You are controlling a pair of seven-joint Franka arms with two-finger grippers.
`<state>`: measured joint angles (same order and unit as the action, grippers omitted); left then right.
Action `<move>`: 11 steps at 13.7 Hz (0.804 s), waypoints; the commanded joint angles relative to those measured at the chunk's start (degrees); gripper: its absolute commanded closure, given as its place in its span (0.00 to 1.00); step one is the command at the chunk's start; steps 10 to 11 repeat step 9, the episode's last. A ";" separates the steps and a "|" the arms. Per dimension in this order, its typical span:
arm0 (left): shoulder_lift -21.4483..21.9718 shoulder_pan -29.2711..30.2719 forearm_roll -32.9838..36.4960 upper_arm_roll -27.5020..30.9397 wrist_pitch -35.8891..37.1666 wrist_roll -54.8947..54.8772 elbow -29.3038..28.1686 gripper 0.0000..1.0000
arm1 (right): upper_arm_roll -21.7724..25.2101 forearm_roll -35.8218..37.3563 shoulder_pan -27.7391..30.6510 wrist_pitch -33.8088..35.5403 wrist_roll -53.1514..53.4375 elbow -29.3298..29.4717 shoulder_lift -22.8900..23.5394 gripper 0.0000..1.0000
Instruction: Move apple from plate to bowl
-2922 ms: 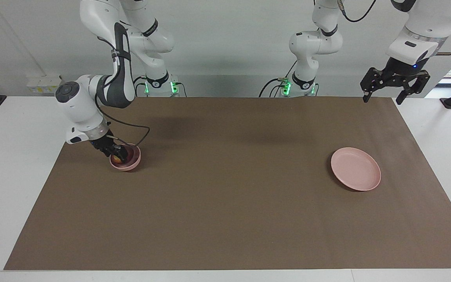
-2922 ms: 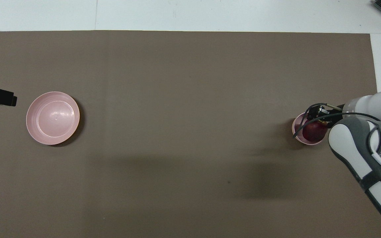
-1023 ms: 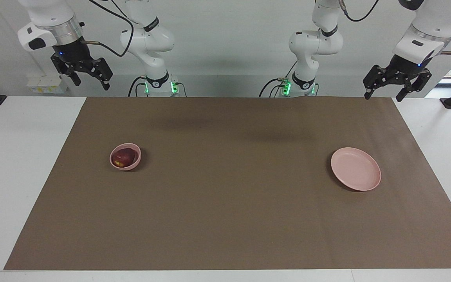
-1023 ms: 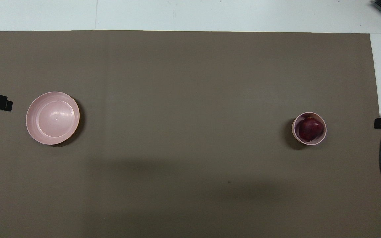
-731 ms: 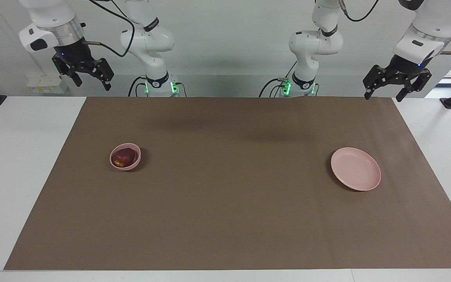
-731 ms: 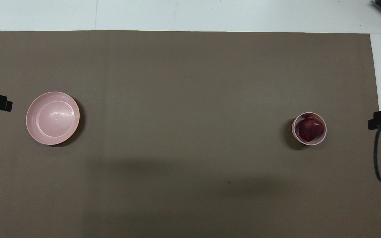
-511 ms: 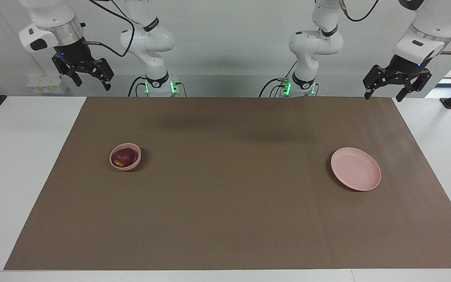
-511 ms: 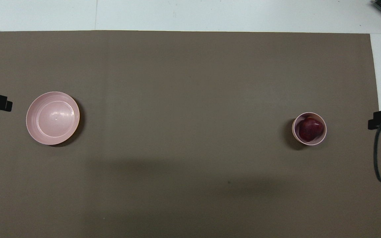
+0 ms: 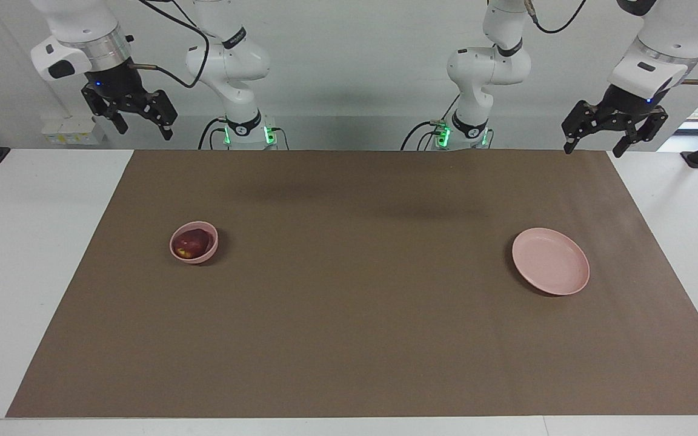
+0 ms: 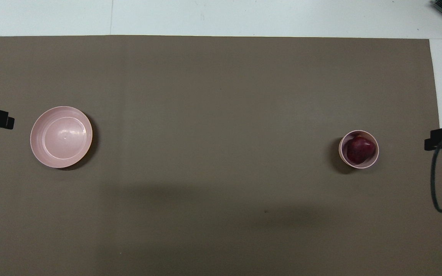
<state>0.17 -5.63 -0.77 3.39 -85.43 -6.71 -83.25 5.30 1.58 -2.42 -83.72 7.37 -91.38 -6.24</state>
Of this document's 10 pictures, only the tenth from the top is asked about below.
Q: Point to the dark red apple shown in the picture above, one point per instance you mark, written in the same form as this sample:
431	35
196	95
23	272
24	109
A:
361	150

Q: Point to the brown table mat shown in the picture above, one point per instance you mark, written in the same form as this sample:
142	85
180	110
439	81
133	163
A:
221	115

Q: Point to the pink plate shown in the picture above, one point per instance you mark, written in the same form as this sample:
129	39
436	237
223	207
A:
61	136

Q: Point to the pink bowl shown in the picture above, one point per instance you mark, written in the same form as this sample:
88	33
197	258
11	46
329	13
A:
343	153

